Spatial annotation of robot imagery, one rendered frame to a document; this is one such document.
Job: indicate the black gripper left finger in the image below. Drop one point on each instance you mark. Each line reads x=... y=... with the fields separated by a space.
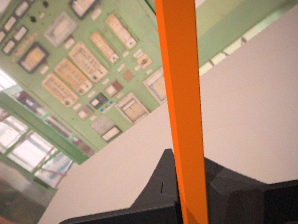
x=158 y=203

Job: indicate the orange handle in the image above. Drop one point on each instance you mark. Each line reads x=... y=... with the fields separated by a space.
x=176 y=21

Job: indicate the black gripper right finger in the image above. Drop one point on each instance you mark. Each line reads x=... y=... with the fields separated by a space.
x=235 y=198

